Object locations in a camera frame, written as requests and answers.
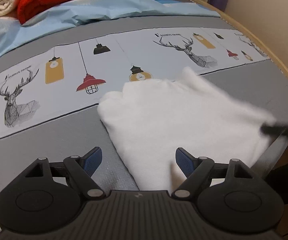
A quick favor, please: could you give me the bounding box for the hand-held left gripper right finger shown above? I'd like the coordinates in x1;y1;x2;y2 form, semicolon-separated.
171;147;259;201

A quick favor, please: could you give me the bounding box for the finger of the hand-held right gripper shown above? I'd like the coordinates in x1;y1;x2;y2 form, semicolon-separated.
261;121;288;140

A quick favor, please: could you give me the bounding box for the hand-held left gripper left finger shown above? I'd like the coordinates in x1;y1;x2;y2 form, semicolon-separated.
22;146;107;201

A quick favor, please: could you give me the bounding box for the white long-sleeved shirt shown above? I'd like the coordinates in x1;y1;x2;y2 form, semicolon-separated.
97;66;277;191

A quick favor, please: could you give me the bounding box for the grey deer print bed sheet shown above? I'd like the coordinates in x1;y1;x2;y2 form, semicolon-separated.
0;0;288;240

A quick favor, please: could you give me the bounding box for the light blue sheet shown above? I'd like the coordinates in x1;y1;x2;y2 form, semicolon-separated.
0;0;222;65

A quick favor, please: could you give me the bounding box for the wooden bed frame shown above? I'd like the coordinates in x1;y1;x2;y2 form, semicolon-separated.
184;0;288;94

